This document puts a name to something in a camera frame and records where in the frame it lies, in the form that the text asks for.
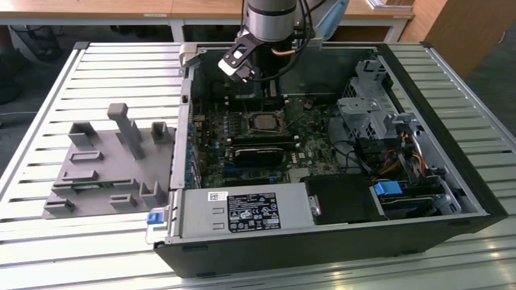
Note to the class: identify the silver chipset heatsink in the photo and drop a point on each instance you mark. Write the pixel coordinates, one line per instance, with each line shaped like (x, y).
(302, 175)

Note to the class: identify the grey parts rack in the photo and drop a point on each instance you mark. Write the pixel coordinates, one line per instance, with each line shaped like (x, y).
(109, 169)

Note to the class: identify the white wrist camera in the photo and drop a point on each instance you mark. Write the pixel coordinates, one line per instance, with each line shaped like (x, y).
(235, 65)

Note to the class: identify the black plastic bay cover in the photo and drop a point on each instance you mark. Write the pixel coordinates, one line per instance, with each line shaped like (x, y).
(343, 196)

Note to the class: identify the green motherboard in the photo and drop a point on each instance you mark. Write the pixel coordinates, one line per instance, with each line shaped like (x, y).
(315, 145)

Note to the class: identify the black PC case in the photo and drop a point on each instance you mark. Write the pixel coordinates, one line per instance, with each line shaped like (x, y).
(282, 256)

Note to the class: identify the wooden desk with white frame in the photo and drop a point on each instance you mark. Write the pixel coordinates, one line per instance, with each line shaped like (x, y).
(81, 7)

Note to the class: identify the CPU socket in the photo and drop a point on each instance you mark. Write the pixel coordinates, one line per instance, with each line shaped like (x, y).
(250, 121)

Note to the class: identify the black graphics card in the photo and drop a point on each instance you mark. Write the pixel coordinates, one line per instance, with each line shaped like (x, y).
(258, 157)

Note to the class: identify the green RAM stick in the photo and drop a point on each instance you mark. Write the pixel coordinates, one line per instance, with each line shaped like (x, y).
(87, 187)

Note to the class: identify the silver power supply with label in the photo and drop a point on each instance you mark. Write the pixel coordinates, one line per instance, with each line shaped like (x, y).
(202, 208)

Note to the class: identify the silver metal drive cage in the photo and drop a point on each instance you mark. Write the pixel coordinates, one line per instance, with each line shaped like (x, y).
(359, 105)

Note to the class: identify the silver coin battery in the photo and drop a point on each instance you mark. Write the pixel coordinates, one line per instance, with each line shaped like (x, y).
(307, 104)

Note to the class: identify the thin metal locking lever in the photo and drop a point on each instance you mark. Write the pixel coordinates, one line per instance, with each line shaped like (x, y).
(246, 108)

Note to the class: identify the black expansion slot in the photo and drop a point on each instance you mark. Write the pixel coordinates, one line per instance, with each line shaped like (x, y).
(250, 182)

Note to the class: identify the blue plastic case latch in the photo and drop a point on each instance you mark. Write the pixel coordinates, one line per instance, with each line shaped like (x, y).
(154, 218)

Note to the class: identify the blue disk carrier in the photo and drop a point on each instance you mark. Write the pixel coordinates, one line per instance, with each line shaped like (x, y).
(387, 188)

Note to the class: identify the RAM slot with white clips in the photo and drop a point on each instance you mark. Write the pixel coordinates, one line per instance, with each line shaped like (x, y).
(262, 139)
(262, 145)

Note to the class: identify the wooden cabinet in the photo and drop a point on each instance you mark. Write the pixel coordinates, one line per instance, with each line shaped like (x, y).
(463, 30)

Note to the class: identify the silver topped CPU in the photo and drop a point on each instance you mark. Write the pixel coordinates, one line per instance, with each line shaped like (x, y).
(265, 121)

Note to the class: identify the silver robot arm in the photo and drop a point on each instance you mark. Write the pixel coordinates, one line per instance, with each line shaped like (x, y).
(270, 18)

